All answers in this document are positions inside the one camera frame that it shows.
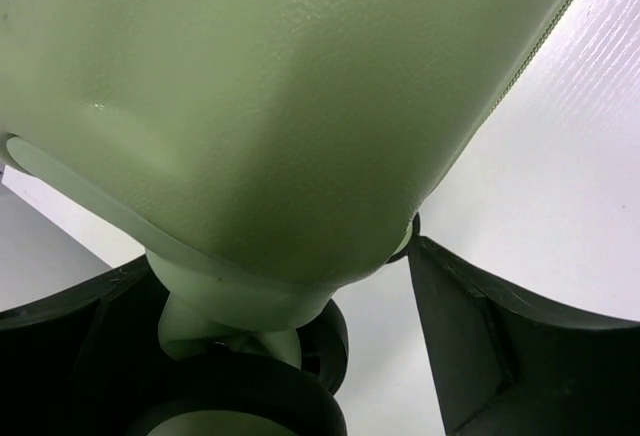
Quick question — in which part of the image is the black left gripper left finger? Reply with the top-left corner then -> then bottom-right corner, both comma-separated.
1,257 -> 174,436

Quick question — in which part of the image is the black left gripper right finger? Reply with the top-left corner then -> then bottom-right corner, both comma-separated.
408,236 -> 639,435

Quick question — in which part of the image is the green hard-shell suitcase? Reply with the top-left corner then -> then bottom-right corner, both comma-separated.
1,0 -> 572,435

